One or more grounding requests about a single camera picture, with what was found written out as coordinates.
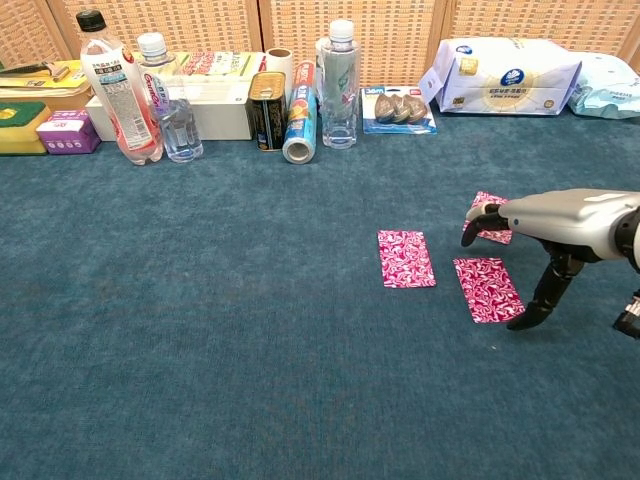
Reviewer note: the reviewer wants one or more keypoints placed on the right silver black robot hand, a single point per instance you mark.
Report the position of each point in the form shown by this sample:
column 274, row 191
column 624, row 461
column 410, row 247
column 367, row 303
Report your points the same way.
column 565, row 220

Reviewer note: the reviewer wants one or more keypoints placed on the pink patterned packet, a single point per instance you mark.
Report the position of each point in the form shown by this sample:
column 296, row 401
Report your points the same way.
column 497, row 236
column 487, row 290

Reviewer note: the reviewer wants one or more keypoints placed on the pink patterned card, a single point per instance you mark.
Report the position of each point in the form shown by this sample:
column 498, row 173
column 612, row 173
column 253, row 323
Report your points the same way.
column 406, row 258

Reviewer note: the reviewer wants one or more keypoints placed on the light blue wet wipes pack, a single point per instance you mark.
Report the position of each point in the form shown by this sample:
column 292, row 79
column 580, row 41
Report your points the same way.
column 607, row 87

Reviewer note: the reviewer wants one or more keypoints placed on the white tissue pack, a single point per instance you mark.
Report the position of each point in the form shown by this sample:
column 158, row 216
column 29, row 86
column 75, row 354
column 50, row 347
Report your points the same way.
column 505, row 75

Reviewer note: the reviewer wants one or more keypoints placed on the blue hook blister pack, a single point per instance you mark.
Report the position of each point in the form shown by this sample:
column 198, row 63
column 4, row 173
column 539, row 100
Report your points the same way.
column 400, row 112

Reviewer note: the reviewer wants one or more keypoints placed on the woven bamboo folding screen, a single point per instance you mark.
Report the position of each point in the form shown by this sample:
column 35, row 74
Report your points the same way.
column 380, row 40

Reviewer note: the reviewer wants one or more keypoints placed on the tall clear bottle white cap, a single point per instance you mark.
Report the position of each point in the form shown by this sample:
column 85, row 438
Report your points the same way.
column 340, row 90

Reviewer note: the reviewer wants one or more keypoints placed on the blue plastic wrap roll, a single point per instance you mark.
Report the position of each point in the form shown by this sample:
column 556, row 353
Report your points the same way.
column 300, row 120

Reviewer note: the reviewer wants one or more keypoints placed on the black gold tin can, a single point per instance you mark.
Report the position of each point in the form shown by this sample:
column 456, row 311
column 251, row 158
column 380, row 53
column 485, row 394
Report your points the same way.
column 270, row 110

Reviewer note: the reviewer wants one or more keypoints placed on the white paper roll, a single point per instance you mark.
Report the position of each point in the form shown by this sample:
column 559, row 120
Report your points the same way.
column 279, row 62

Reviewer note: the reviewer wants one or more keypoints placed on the teal felt table cover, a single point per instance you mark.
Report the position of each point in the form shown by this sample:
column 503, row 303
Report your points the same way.
column 250, row 325

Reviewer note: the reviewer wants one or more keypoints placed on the long white cardboard box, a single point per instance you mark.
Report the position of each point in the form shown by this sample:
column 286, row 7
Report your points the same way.
column 225, row 117

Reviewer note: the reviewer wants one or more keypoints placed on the yellow green sponge multipack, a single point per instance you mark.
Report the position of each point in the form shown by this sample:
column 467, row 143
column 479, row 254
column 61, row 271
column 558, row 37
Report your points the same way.
column 220, row 64

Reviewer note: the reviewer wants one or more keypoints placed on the small clear water bottle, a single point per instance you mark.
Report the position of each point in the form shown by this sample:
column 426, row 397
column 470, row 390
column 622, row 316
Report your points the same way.
column 177, row 127

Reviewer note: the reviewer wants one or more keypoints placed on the pink drink bottle black cap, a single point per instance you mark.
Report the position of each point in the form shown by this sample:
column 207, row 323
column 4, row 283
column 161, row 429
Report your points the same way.
column 120, row 100

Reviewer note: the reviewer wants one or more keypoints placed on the small purple box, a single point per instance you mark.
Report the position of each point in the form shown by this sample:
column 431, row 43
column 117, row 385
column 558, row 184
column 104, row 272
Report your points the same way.
column 67, row 132

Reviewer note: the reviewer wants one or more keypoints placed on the flat brown cardboard box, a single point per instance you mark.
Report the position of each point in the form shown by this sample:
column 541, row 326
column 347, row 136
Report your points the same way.
column 70, row 101

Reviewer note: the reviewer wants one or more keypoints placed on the yellow razor blister pack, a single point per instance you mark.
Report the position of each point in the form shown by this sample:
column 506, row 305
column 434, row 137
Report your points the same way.
column 30, row 82

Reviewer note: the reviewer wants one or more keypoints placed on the green yellow scouring sponge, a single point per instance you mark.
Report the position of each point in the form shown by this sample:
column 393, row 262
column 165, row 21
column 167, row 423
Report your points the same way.
column 20, row 127

